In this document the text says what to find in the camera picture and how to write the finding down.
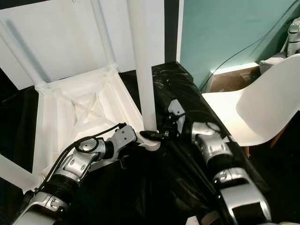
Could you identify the grey cushion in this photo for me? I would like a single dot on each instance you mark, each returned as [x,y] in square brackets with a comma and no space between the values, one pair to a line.
[272,61]

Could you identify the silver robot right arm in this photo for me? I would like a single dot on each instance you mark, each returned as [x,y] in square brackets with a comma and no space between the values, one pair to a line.
[229,168]

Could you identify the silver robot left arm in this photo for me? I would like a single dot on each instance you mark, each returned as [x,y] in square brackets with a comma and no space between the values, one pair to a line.
[70,180]

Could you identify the white plastic chair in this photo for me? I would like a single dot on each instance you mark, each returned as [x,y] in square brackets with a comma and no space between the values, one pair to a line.
[262,103]

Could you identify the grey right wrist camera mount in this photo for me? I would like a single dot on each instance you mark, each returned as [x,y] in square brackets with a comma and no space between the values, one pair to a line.
[176,110]

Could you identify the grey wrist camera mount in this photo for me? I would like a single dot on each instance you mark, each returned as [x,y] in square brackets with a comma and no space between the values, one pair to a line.
[124,136]
[176,110]

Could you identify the black cloth cover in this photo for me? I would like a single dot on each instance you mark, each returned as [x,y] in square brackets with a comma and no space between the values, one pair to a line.
[173,178]

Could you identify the white grey machine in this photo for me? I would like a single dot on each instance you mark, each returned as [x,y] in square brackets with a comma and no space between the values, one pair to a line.
[294,37]

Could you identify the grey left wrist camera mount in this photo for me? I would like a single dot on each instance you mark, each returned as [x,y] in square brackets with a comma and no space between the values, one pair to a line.
[124,136]

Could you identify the white plastic table top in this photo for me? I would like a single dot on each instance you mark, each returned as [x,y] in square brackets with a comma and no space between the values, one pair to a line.
[84,110]

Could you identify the black vertical post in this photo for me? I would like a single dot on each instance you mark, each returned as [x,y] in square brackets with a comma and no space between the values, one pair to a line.
[171,28]

